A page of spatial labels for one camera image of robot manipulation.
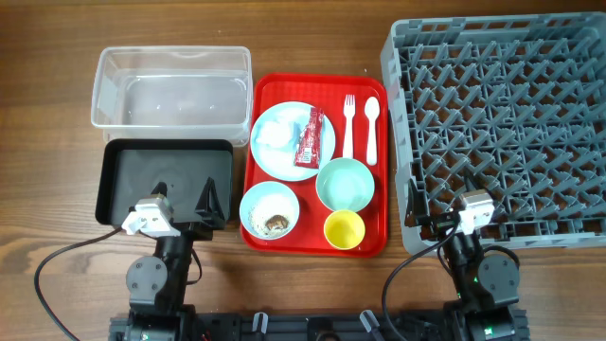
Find yellow plastic cup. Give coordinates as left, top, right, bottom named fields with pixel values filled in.
left=323, top=210, right=365, bottom=250

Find black plastic tray bin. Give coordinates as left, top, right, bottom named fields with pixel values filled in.
left=95, top=139, right=233, bottom=226

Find mint green bowl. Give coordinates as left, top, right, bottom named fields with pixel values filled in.
left=315, top=158, right=375, bottom=212

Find white napkin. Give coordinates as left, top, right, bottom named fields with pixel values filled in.
left=256, top=119, right=300, bottom=151

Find light blue bowl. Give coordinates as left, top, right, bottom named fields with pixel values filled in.
left=240, top=181, right=300, bottom=241

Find grey dishwasher rack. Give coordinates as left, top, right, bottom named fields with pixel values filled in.
left=381, top=12, right=605, bottom=253

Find red ketchup packet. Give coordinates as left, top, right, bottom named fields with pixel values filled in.
left=294, top=107, right=325, bottom=169

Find rice and food scraps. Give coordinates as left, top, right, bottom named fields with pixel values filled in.
left=249, top=194, right=294, bottom=239

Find red serving tray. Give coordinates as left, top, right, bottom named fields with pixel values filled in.
left=240, top=73, right=389, bottom=258

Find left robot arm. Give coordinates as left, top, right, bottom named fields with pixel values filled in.
left=110, top=178, right=225, bottom=341

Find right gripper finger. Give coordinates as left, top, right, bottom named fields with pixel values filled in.
left=407, top=178, right=426, bottom=226
left=463, top=170, right=492, bottom=195

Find white plastic spoon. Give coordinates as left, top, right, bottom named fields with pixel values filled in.
left=365, top=97, right=380, bottom=166

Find light blue plate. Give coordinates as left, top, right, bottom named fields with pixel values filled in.
left=250, top=101, right=336, bottom=182

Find clear plastic bin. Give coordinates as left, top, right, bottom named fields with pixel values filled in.
left=91, top=45, right=253, bottom=147

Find white plastic fork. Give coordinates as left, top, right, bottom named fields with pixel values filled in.
left=343, top=95, right=355, bottom=158

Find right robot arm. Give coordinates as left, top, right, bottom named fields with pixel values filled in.
left=407, top=176, right=530, bottom=340

